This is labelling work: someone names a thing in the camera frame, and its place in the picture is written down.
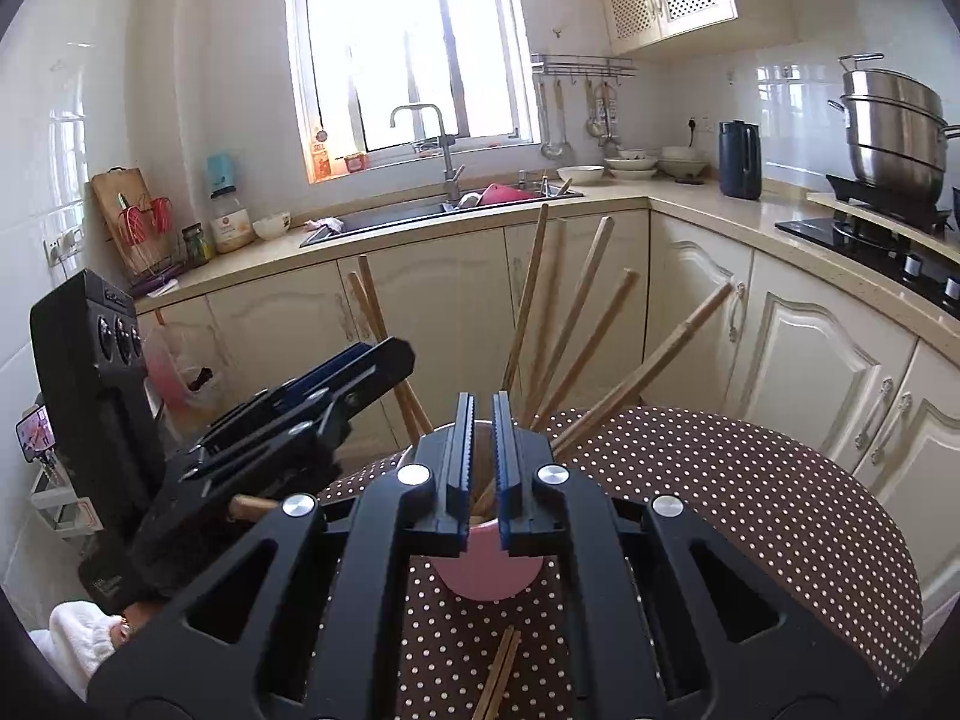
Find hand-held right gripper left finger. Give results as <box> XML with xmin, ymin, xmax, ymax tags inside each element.
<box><xmin>86</xmin><ymin>392</ymin><xmax>477</xmax><ymax>720</ymax></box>

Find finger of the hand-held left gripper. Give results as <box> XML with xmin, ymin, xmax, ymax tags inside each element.
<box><xmin>199</xmin><ymin>343</ymin><xmax>376</xmax><ymax>440</ymax></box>
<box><xmin>180</xmin><ymin>337</ymin><xmax>417</xmax><ymax>485</ymax></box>

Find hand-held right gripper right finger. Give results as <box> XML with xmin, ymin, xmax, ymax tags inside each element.
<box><xmin>491</xmin><ymin>390</ymin><xmax>882</xmax><ymax>720</ymax></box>

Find pink cup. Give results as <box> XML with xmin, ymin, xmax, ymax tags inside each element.
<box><xmin>394</xmin><ymin>420</ymin><xmax>560</xmax><ymax>602</ymax></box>

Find bunch of wooden chopsticks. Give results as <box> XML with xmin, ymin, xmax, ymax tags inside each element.
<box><xmin>345</xmin><ymin>202</ymin><xmax>732</xmax><ymax>518</ymax></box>

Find bundle of wooden sticks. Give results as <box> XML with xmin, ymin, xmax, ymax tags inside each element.
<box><xmin>471</xmin><ymin>626</ymin><xmax>515</xmax><ymax>720</ymax></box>

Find person's left forearm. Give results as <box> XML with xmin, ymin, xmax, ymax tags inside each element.
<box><xmin>34</xmin><ymin>600</ymin><xmax>128</xmax><ymax>683</ymax></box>

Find person's left hand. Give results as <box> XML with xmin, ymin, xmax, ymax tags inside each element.
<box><xmin>112</xmin><ymin>598</ymin><xmax>162</xmax><ymax>650</ymax></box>

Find phone on white holder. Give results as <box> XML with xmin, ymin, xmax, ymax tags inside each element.
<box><xmin>15</xmin><ymin>405</ymin><xmax>100</xmax><ymax>539</ymax></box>

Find pink plastic trash bag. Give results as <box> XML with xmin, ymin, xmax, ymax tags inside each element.
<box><xmin>142</xmin><ymin>322</ymin><xmax>222</xmax><ymax>412</ymax></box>

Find cream kitchen cabinets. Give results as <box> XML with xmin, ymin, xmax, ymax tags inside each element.
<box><xmin>135</xmin><ymin>206</ymin><xmax>960</xmax><ymax>616</ymax></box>

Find steel kitchen sink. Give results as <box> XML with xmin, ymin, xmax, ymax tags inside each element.
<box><xmin>300</xmin><ymin>184</ymin><xmax>586</xmax><ymax>249</ymax></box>

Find blue-lid glass jar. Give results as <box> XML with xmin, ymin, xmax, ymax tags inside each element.
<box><xmin>206</xmin><ymin>154</ymin><xmax>256</xmax><ymax>254</ymax></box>

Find red utensil rack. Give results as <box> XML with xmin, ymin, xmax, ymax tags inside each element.
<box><xmin>116</xmin><ymin>193</ymin><xmax>185</xmax><ymax>295</ymax></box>

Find wooden cutting board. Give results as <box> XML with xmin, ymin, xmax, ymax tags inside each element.
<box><xmin>90</xmin><ymin>167</ymin><xmax>162</xmax><ymax>278</ymax></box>

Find brown polka-dot tablecloth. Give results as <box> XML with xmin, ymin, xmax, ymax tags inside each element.
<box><xmin>315</xmin><ymin>405</ymin><xmax>925</xmax><ymax>720</ymax></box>

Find metal sink faucet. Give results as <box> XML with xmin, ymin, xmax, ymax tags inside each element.
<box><xmin>388</xmin><ymin>103</ymin><xmax>467</xmax><ymax>203</ymax></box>

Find hanging metal ladle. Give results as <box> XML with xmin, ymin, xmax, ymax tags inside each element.
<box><xmin>536</xmin><ymin>79</ymin><xmax>568</xmax><ymax>163</ymax></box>

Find beige kitchen countertop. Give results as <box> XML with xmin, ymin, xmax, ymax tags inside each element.
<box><xmin>131</xmin><ymin>184</ymin><xmax>960</xmax><ymax>335</ymax></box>

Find kitchen window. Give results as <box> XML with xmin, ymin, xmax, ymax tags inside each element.
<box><xmin>285</xmin><ymin>0</ymin><xmax>542</xmax><ymax>185</ymax></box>

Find hanging spatulas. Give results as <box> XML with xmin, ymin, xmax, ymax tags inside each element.
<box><xmin>585</xmin><ymin>79</ymin><xmax>625</xmax><ymax>147</ymax></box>

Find dark blue kettle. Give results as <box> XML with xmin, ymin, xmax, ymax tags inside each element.
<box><xmin>718</xmin><ymin>120</ymin><xmax>764</xmax><ymax>200</ymax></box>

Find black gas stove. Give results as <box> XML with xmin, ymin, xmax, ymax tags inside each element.
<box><xmin>776</xmin><ymin>184</ymin><xmax>960</xmax><ymax>305</ymax></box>

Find stacked steel pots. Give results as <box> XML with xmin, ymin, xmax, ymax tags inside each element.
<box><xmin>827</xmin><ymin>52</ymin><xmax>960</xmax><ymax>205</ymax></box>

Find metal utensil rail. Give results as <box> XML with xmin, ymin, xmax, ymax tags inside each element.
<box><xmin>531</xmin><ymin>52</ymin><xmax>638</xmax><ymax>80</ymax></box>

